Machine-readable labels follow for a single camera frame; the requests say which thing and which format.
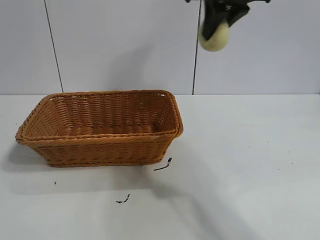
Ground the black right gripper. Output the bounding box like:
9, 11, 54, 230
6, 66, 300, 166
184, 0, 272, 41

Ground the brown woven wicker basket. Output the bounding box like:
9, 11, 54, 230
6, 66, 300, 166
15, 89, 184, 168

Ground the pale yellow egg yolk pastry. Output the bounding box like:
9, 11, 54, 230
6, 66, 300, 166
198, 20, 231, 53

